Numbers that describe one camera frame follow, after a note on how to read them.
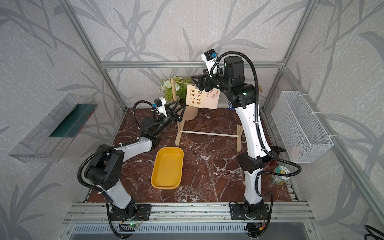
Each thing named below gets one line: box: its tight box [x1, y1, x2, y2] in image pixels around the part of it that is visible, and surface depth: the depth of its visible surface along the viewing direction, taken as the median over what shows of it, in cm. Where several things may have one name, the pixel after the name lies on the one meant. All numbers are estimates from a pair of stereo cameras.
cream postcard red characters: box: [186, 84, 214, 109], surface depth 79 cm
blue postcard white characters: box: [228, 100, 236, 110], surface depth 82 cm
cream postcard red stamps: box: [199, 88, 221, 109], surface depth 79 cm
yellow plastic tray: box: [150, 146, 184, 190], surface depth 91 cm
